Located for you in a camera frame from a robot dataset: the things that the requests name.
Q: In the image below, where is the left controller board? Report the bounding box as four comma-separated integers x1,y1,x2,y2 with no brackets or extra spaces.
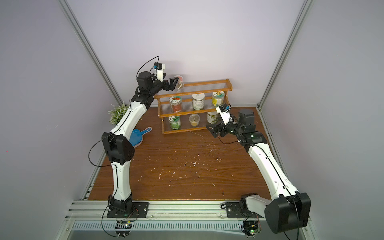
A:
115,221,133,238

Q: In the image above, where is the controller board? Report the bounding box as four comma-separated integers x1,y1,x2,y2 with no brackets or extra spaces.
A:
115,221,133,238
242,221,261,237

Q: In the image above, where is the aluminium front rail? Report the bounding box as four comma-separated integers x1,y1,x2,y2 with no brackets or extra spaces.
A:
65,201,269,235

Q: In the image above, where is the white lid jar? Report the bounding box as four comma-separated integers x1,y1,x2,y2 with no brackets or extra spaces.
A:
192,93,205,111

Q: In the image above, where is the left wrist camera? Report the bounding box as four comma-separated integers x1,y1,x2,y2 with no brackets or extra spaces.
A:
154,62,167,82

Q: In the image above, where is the sunflower lid jar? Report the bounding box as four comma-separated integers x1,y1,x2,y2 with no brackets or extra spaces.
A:
212,91,225,107

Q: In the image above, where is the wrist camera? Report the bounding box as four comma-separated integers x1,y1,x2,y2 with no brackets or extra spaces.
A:
216,104,233,126
154,62,167,82

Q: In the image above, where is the small clear seed cup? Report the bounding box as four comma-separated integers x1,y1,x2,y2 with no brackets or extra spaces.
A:
175,75,184,92

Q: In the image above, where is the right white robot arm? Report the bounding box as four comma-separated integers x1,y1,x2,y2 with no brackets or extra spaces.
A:
206,104,312,236

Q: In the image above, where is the green label white-lid jar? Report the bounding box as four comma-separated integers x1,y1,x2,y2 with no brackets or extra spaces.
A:
207,106,219,124

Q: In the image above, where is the wooden three-tier shelf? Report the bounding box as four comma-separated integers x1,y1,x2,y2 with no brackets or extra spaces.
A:
153,78,233,135

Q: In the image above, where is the small yellow seed cup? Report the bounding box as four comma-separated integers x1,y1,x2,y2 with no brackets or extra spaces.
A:
189,114,201,127

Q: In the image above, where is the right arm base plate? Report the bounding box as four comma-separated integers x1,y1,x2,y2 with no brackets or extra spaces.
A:
221,202,249,219

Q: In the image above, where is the blue dustpan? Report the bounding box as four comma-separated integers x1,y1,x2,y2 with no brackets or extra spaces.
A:
129,127,152,148

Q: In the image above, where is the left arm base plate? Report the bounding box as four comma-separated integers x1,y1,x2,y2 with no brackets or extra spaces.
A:
107,201,149,219

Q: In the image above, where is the strawberry lid jar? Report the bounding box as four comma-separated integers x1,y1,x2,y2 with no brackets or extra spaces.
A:
169,96,183,113

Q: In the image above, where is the green leaf lid jar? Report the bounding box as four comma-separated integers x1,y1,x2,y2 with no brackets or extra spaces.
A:
168,116,181,130

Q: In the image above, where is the right controller board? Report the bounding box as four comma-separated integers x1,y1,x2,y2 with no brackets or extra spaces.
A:
242,221,261,237

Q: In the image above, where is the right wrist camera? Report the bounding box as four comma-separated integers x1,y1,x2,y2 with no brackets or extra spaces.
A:
216,104,233,126

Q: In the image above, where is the potted green plant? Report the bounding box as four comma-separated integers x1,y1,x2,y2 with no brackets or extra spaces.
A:
108,102,129,125

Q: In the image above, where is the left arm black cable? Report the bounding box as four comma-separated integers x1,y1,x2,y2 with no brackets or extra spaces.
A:
87,55,160,238

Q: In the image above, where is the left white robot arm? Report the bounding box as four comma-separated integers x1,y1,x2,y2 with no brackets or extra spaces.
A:
102,72,179,217

